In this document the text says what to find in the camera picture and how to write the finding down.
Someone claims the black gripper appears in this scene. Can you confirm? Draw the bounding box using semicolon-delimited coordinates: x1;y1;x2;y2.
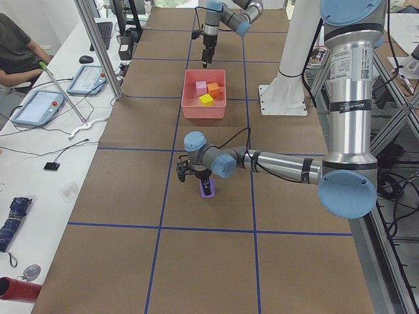
194;169;211;196
202;33;217;68

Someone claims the purple foam block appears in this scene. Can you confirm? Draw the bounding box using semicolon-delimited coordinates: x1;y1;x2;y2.
200;178;215;198

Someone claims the light pink foam block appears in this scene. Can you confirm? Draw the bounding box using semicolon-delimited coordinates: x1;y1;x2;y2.
195;80;208;97

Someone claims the orange foam block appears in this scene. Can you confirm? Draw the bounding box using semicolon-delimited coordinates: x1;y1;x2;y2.
207;82;221;99

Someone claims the yellow foam block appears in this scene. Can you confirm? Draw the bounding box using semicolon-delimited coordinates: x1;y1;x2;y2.
199;94;215;106

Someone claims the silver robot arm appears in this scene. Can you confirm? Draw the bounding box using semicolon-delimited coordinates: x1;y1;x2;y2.
176;1;389;219
201;1;264;69

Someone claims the pink plastic bin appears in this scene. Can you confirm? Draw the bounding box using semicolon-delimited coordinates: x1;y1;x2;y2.
181;69;227;119

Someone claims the black keyboard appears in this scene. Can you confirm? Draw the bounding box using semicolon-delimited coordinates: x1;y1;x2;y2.
96;22;113;50

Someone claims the far blue teach pendant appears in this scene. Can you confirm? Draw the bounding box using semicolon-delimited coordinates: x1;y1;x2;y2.
67;65;107;96

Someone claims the blue teach pendant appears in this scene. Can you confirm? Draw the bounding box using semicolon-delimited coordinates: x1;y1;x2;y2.
11;90;65;126
67;65;107;96

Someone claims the black computer mouse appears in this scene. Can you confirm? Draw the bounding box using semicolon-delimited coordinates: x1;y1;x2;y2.
79;55;94;64

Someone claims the small black device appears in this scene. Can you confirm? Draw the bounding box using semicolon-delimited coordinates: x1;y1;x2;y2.
43;162;60;171

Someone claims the metal rod green tip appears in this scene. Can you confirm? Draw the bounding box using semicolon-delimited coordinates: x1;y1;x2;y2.
39;61;88;126

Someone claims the near blue teach pendant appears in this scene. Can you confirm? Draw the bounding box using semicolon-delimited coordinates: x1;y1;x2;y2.
11;90;65;126

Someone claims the seated person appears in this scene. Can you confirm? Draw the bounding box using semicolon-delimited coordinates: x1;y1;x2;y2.
1;13;52;88

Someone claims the folded dark blue umbrella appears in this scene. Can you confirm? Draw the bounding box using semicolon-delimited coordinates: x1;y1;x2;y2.
1;197;33;268

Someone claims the red cylinder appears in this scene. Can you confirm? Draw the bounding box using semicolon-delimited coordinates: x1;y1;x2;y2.
1;277;43;304

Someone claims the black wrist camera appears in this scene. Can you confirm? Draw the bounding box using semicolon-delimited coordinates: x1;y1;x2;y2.
191;29;204;40
176;154;193;183

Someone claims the white camera stand base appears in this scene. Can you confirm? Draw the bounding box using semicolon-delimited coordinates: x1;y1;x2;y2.
259;0;321;116

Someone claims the aluminium frame post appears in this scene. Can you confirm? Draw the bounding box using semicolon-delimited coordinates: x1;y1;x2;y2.
74;0;122;100

